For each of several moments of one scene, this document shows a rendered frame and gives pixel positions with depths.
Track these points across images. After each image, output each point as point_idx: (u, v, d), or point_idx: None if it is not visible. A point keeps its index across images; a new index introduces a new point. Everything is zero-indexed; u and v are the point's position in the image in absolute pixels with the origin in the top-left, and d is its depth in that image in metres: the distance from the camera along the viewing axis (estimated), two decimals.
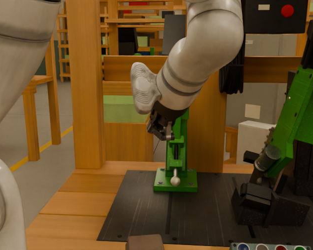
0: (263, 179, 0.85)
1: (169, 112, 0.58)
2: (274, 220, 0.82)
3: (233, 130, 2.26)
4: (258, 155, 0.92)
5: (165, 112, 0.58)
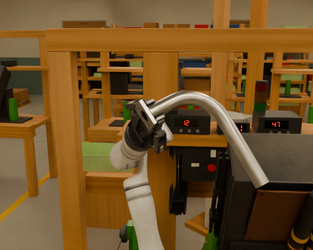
0: None
1: None
2: None
3: None
4: None
5: None
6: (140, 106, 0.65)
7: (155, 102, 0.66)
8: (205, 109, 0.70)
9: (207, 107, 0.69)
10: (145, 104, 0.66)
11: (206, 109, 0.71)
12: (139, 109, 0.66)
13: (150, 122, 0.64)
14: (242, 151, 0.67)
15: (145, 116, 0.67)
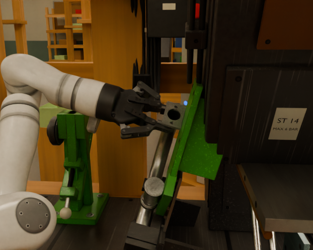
0: (155, 216, 0.70)
1: (101, 119, 0.69)
2: None
3: None
4: None
5: (104, 120, 0.70)
6: (182, 109, 0.69)
7: (177, 118, 0.71)
8: (159, 159, 0.76)
9: (163, 160, 0.76)
10: None
11: (153, 159, 0.77)
12: (176, 108, 0.68)
13: (178, 124, 0.67)
14: None
15: (167, 113, 0.69)
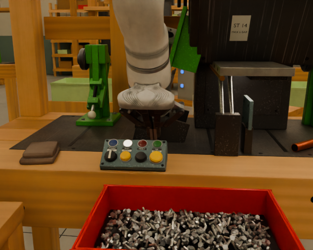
0: None
1: (170, 89, 0.60)
2: (162, 137, 0.98)
3: (190, 102, 2.42)
4: None
5: None
6: (175, 31, 1.00)
7: None
8: None
9: None
10: None
11: None
12: (170, 30, 1.00)
13: (172, 39, 0.98)
14: None
15: None
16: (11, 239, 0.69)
